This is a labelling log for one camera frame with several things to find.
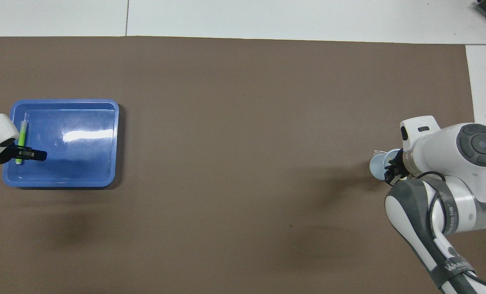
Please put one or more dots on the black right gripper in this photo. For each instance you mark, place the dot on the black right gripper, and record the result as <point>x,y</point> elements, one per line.
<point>395,169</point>

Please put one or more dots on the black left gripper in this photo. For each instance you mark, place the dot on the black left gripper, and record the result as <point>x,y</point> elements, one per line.
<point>5,154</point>

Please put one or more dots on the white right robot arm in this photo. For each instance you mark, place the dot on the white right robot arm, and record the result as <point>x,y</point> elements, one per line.
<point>443,163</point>

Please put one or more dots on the brown table mat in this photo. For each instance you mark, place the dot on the brown table mat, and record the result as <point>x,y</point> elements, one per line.
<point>242,122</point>

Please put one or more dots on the green marker pen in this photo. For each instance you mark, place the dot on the green marker pen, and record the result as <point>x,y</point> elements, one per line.
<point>22,134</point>

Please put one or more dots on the clear tape piece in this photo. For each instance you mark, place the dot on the clear tape piece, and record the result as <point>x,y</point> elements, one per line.
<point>378,152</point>

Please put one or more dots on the blue plastic tray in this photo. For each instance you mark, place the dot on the blue plastic tray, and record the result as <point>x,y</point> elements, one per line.
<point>75,163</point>

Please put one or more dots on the translucent plastic cup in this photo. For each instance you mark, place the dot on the translucent plastic cup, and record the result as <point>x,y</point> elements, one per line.
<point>377,167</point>

